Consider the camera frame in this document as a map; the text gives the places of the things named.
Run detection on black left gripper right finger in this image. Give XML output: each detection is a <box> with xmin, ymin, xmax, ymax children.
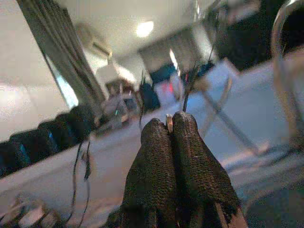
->
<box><xmin>171</xmin><ymin>111</ymin><xmax>249</xmax><ymax>228</ymax></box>

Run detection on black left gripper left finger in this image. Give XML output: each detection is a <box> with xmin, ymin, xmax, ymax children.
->
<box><xmin>104</xmin><ymin>117</ymin><xmax>178</xmax><ymax>228</ymax></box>

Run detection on silver metal utensil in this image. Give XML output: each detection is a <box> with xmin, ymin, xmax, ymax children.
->
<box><xmin>165</xmin><ymin>113</ymin><xmax>174</xmax><ymax>133</ymax></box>

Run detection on grey sink faucet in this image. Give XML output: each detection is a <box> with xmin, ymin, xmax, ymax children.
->
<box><xmin>270</xmin><ymin>0</ymin><xmax>304</xmax><ymax>152</ymax></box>

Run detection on white air conditioner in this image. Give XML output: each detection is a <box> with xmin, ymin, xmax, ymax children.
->
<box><xmin>76</xmin><ymin>22</ymin><xmax>114</xmax><ymax>60</ymax></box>

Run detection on round ceiling light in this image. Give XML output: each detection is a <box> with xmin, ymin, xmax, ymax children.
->
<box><xmin>135</xmin><ymin>20</ymin><xmax>155</xmax><ymax>38</ymax></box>

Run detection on grey curtain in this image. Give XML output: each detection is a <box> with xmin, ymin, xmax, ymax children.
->
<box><xmin>16</xmin><ymin>0</ymin><xmax>106</xmax><ymax>114</ymax></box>

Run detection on thin black hanging cable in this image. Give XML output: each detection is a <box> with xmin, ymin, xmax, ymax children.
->
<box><xmin>67</xmin><ymin>140</ymin><xmax>93</xmax><ymax>225</ymax></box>

